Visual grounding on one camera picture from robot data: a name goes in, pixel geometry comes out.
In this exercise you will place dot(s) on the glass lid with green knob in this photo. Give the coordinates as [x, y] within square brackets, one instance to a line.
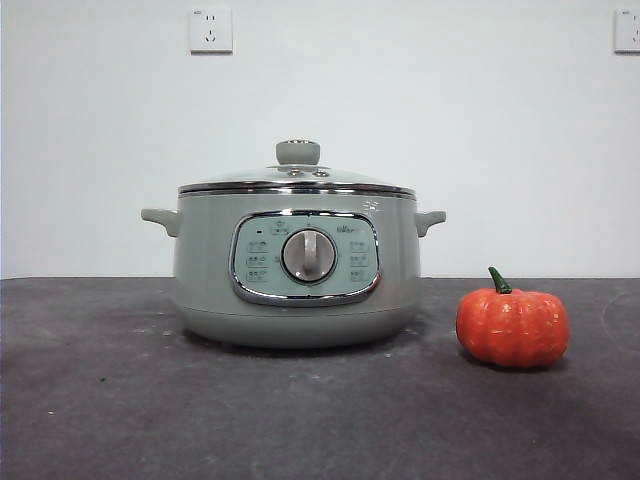
[350, 181]

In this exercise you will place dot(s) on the orange toy pumpkin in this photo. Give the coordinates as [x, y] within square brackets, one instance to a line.
[512, 327]

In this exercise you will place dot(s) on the pale green electric pot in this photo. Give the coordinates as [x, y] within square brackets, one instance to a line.
[210, 280]

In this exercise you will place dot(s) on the white wall socket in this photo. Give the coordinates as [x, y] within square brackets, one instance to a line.
[210, 30]
[628, 31]

